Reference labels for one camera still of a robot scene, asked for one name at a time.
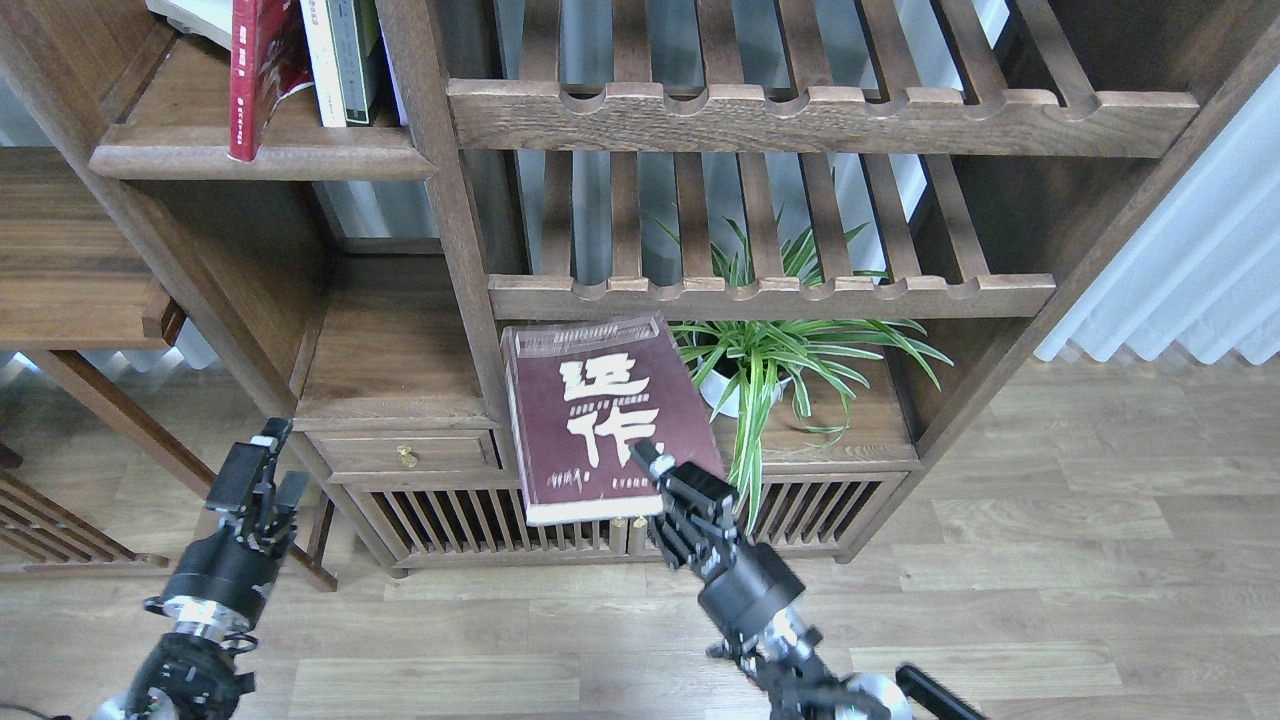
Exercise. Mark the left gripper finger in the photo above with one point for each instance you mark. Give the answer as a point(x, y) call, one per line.
point(287, 495)

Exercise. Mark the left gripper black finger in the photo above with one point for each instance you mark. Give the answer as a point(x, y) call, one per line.
point(246, 465)

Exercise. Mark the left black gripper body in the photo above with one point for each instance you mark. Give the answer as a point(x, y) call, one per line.
point(226, 579)

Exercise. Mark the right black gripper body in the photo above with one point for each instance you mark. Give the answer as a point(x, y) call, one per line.
point(744, 584)

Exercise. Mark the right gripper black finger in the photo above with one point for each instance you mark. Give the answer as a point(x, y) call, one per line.
point(686, 487)

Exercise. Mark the dark maroon book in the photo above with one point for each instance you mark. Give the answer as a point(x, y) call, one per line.
point(580, 395)

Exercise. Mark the red cover book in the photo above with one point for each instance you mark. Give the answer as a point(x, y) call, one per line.
point(268, 61)

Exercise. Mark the yellow green cover book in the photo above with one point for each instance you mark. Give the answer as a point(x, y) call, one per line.
point(211, 19)

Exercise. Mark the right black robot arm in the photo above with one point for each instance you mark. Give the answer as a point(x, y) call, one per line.
point(784, 663)

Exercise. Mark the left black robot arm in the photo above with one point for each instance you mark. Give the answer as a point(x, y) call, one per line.
point(190, 674)

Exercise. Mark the brass cabinet door knobs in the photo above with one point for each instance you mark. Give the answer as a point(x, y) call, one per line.
point(640, 521)

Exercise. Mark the white plant pot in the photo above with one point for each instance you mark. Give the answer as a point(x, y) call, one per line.
point(742, 382)

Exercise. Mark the green spider plant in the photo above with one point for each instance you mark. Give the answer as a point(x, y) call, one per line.
point(816, 350)

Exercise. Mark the wooden side table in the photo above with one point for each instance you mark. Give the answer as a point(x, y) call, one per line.
point(109, 411)

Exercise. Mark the dark wooden bookshelf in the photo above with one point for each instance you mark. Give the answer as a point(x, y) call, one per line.
point(559, 162)

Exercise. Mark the white spine book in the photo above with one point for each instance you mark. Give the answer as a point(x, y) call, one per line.
point(323, 60)

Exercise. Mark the dark green spine book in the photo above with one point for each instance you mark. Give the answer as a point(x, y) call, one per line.
point(357, 45)

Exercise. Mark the white curtain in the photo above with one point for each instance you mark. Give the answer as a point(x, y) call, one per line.
point(1203, 271)

